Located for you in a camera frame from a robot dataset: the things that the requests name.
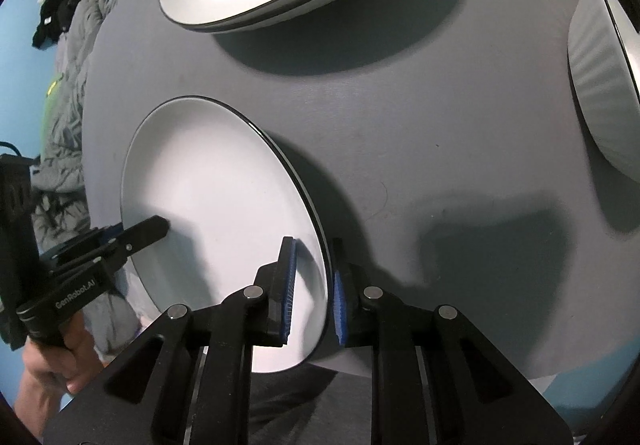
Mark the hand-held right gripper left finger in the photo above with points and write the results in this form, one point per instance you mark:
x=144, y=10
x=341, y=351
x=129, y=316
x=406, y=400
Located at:
x=289, y=285

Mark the black clothing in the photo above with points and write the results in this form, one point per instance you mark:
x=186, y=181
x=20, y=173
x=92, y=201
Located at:
x=55, y=15

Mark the grey comforter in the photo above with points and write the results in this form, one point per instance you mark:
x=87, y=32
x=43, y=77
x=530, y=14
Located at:
x=75, y=50

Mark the person's left hand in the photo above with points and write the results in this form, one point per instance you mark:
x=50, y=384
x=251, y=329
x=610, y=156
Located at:
x=80, y=360

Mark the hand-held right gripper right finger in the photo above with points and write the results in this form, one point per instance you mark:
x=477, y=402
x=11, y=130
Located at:
x=341, y=310

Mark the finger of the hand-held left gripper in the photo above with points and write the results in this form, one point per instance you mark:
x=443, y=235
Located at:
x=111, y=234
x=147, y=232

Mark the neon green cloth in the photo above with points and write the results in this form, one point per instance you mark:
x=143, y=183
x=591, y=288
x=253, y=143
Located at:
x=51, y=100

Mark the ribbed grey bowl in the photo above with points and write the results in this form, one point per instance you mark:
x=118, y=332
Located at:
x=595, y=75

